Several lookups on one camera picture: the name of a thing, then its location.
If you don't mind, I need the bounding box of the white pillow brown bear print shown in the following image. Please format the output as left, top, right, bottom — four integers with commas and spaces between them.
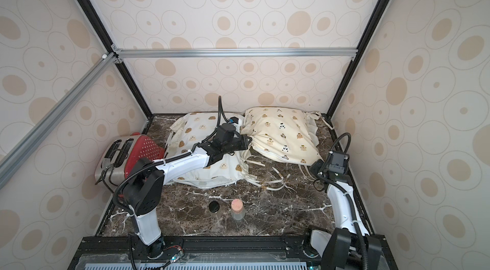
159, 113, 250, 189

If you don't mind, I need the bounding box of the cream pillow bear panda print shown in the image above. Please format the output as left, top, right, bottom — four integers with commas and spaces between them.
242, 107, 321, 166

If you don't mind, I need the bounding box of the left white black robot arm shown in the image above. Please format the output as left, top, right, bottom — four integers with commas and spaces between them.
112, 118, 252, 247

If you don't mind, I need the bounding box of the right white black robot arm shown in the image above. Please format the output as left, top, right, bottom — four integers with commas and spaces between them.
302, 151, 382, 269

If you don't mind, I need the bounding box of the black lid glass jar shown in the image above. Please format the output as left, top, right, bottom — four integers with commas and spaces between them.
208, 201, 220, 214

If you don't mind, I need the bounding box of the pink lid glass jar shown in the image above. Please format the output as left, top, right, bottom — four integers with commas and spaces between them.
230, 199, 246, 221

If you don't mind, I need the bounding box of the red silver toaster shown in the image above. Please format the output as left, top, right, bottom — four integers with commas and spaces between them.
94, 133, 165, 190

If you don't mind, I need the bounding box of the horizontal silver aluminium bar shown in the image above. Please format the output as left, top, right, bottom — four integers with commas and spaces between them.
116, 47, 357, 58

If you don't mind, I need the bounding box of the diagonal silver aluminium bar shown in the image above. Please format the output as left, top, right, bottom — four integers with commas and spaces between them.
1, 53, 116, 187

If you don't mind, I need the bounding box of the black toaster power cord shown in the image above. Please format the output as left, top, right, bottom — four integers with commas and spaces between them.
95, 166, 119, 194

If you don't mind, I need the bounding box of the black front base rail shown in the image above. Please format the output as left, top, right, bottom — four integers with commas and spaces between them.
69, 229, 397, 269

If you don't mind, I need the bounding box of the right black frame post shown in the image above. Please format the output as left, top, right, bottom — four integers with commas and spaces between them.
325, 0, 390, 121

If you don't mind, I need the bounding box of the black frame post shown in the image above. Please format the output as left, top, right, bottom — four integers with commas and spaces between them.
76, 0, 153, 119
325, 0, 390, 121

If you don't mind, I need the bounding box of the left black frame post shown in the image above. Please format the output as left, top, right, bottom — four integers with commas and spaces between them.
76, 0, 153, 119

